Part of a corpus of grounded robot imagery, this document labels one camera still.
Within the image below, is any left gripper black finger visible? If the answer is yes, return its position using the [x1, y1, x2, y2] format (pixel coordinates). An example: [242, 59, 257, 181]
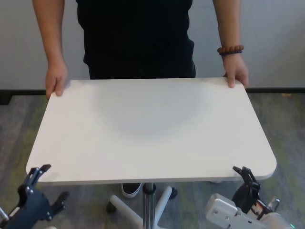
[22, 164, 52, 191]
[51, 190, 70, 214]

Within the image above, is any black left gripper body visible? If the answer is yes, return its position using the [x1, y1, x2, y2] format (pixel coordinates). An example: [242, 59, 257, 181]
[0, 183, 54, 229]

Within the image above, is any brown bead bracelet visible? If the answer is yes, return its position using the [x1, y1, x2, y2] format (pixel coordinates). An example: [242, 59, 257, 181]
[217, 44, 245, 56]

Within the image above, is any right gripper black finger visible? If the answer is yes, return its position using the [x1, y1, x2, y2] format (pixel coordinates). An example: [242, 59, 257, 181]
[232, 166, 262, 192]

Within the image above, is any gripper cable plug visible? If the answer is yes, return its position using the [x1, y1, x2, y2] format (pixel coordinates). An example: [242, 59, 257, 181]
[0, 206, 11, 221]
[268, 196, 281, 212]

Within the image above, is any person's left hand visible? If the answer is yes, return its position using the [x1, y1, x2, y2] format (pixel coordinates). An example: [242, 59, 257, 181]
[223, 56, 250, 88]

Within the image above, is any black white canvas sneaker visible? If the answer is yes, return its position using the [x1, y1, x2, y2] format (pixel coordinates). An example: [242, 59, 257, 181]
[122, 183, 142, 198]

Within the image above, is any person's right hand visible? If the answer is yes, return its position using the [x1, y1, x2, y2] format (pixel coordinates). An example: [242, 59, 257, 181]
[45, 61, 69, 100]

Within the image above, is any left gripper cable plug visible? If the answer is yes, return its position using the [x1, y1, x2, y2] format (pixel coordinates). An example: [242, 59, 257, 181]
[0, 206, 11, 221]

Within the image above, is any person's left forearm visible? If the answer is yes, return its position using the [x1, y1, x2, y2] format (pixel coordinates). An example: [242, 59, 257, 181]
[213, 0, 244, 59]

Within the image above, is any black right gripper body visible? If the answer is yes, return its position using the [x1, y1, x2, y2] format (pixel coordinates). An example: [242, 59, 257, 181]
[231, 182, 265, 215]

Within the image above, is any white rolling pedestal table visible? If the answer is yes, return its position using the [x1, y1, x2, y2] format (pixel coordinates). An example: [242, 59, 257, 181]
[25, 76, 277, 229]

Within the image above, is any person's right forearm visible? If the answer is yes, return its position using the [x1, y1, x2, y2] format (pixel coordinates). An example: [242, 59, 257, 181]
[38, 0, 67, 65]

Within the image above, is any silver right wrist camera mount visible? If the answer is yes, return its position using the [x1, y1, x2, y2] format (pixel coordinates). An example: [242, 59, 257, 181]
[204, 193, 263, 229]

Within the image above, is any person in black clothes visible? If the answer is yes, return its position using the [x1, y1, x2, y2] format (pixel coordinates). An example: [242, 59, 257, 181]
[76, 0, 196, 70]

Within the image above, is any right gripper cable plug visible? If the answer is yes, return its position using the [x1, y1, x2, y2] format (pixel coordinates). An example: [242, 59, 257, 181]
[268, 196, 281, 212]

